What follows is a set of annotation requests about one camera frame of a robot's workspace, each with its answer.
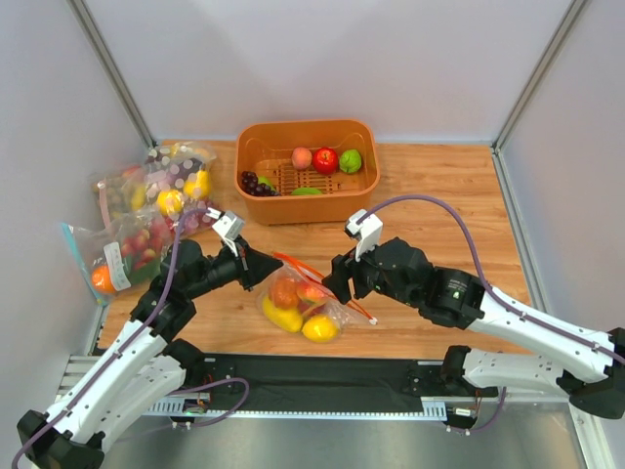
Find blue zip bag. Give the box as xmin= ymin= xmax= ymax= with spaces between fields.
xmin=62 ymin=211 xmax=173 ymax=305

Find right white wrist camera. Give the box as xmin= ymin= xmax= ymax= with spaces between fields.
xmin=345 ymin=209 xmax=383 ymax=262

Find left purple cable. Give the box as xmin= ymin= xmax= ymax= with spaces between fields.
xmin=10 ymin=207 xmax=251 ymax=469

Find right aluminium frame post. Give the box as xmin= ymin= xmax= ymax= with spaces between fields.
xmin=490 ymin=0 xmax=591 ymax=154

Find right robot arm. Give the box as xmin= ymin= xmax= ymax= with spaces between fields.
xmin=322 ymin=238 xmax=624 ymax=419

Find fake peach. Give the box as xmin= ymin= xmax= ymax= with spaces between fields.
xmin=291 ymin=147 xmax=313 ymax=170

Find fake green apple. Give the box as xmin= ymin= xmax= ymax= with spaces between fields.
xmin=339 ymin=149 xmax=362 ymax=174

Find fake persimmon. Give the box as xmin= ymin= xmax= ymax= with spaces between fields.
xmin=296 ymin=282 xmax=327 ymax=305

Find fake green mango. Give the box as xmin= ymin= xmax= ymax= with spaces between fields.
xmin=291 ymin=187 xmax=322 ymax=196

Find aluminium frame post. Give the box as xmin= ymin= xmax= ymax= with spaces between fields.
xmin=490 ymin=0 xmax=591 ymax=154
xmin=66 ymin=0 xmax=156 ymax=148

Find fake green pear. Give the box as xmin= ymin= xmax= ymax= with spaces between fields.
xmin=258 ymin=176 xmax=275 ymax=191

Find pink zip bag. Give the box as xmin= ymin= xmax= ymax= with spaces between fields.
xmin=90 ymin=165 xmax=146 ymax=228

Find fake orange tangerine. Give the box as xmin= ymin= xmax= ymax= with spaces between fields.
xmin=269 ymin=277 xmax=299 ymax=309

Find fake yellow mango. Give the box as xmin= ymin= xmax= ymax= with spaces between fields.
xmin=261 ymin=296 xmax=304 ymax=333

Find orange zip top bag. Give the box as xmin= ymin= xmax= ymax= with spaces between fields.
xmin=258 ymin=252 xmax=376 ymax=342

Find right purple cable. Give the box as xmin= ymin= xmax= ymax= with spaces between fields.
xmin=358 ymin=194 xmax=625 ymax=367

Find fake yellow lemon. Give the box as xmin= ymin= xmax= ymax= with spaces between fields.
xmin=301 ymin=315 xmax=340 ymax=343

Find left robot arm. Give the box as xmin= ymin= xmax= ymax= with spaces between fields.
xmin=14 ymin=237 xmax=283 ymax=468

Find fake red apple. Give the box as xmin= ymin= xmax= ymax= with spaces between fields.
xmin=312 ymin=148 xmax=339 ymax=175

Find orange plastic basket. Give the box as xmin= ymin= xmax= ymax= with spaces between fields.
xmin=234 ymin=119 xmax=381 ymax=225

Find fake purple fruit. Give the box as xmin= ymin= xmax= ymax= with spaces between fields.
xmin=301 ymin=303 xmax=325 ymax=320

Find left aluminium frame post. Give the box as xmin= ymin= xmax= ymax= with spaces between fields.
xmin=66 ymin=0 xmax=156 ymax=148

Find polka dot zip bag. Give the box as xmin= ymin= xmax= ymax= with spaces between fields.
xmin=145 ymin=141 xmax=217 ymax=235

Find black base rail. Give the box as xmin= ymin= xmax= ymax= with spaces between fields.
xmin=141 ymin=353 xmax=518 ymax=421

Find purple cable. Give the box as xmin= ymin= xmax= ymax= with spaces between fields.
xmin=358 ymin=194 xmax=625 ymax=367
xmin=10 ymin=207 xmax=251 ymax=469

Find fake purple grapes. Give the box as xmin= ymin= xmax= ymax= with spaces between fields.
xmin=239 ymin=171 xmax=279 ymax=197

